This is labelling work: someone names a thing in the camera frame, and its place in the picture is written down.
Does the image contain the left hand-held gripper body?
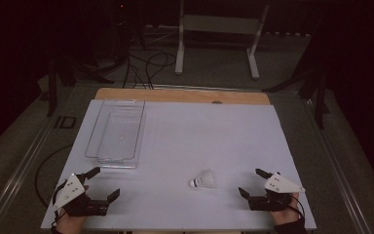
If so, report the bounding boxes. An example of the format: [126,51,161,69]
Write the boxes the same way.
[52,174,110,217]

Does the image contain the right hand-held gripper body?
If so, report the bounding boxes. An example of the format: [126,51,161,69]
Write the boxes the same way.
[248,173,306,213]

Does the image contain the white shuttlecock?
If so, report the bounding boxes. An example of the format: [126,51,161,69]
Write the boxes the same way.
[188,169,216,189]

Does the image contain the clear plastic tray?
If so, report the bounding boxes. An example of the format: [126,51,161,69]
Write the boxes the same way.
[84,98,147,170]

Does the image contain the person's right hand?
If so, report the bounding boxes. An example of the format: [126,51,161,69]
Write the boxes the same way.
[270,193,302,226]

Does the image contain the person's left hand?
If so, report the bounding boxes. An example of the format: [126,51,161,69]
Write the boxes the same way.
[56,211,88,234]

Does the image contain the black metal stand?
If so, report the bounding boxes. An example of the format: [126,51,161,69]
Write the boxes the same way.
[46,57,115,118]
[262,62,331,130]

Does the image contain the wooden table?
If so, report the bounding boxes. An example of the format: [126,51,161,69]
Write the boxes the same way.
[94,87,271,105]

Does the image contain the white metal stand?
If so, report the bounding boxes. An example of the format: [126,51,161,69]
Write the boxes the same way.
[174,0,271,81]

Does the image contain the left hand-held gripper cable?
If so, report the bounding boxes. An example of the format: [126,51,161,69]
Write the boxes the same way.
[50,179,70,230]

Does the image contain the hand-held gripper cable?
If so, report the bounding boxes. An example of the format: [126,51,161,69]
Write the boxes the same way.
[50,179,70,230]
[290,194,307,223]

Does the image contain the right hand-held gripper cable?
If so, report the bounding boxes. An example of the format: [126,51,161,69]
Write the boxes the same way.
[290,194,307,223]

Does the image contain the black curved floor cable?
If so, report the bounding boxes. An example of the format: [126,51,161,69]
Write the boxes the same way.
[34,143,75,209]

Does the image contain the black rectangular floor frame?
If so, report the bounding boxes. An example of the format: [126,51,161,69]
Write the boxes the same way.
[54,115,78,131]

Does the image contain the metal floor rail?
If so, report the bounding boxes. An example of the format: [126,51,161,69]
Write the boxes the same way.
[300,96,373,234]
[0,85,79,234]

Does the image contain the black floor cables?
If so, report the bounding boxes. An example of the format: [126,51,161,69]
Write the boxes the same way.
[122,52,178,91]

